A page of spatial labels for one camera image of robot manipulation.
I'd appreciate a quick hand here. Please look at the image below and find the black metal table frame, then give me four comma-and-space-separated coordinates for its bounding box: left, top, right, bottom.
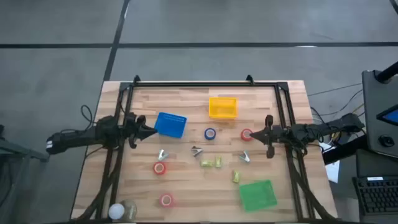
73, 74, 340, 223

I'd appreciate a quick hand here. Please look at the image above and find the blue lit screen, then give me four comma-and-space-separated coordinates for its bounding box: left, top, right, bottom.
376, 104, 398, 127

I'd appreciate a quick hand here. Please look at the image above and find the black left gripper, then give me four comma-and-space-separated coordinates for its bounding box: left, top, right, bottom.
123, 112, 158, 149

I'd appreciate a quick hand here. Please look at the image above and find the red tape roll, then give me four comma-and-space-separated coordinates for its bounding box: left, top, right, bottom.
240, 128, 254, 142
152, 161, 167, 176

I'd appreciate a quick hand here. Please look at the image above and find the green plastic basket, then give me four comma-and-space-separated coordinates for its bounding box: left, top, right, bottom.
238, 179, 279, 213

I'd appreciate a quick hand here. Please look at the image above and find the long black floor cable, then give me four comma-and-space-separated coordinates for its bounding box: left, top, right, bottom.
307, 82, 364, 98

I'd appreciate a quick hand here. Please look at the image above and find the black computer keyboard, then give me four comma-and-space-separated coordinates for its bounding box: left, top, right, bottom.
352, 175, 398, 216

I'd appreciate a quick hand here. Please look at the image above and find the dark grey cart shelf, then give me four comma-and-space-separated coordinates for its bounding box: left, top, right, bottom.
355, 149, 398, 178

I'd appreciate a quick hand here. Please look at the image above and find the blue plastic basket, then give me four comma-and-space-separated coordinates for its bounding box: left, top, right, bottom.
154, 111, 188, 139

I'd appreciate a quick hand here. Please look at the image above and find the blue tape roll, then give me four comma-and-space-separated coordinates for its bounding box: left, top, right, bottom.
203, 128, 217, 141

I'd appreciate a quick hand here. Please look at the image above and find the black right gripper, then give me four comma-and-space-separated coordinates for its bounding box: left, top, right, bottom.
249, 114, 282, 159

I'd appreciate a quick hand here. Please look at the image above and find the white paper sheet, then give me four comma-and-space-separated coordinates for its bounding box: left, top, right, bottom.
320, 141, 341, 184

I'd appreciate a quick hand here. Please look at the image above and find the black stand bar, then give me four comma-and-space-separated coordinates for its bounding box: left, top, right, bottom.
322, 134, 368, 166

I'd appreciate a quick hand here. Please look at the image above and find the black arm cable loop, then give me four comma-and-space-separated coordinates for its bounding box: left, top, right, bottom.
80, 105, 94, 125

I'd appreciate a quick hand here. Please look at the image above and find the yellow plastic basket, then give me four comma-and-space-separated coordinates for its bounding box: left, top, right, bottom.
208, 96, 239, 120

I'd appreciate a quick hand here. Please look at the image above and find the pink tape roll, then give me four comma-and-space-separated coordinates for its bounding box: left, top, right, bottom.
159, 193, 174, 208

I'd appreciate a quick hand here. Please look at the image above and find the yellow cable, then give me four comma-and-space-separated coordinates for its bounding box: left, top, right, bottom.
329, 129, 345, 141

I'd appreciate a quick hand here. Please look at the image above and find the black cart pole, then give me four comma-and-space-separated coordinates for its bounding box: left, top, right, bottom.
374, 60, 398, 84

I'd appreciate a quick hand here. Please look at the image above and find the grey metal side table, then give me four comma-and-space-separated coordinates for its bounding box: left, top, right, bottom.
0, 124, 50, 224

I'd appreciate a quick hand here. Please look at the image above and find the white round ball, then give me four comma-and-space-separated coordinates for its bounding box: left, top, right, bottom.
108, 203, 125, 221

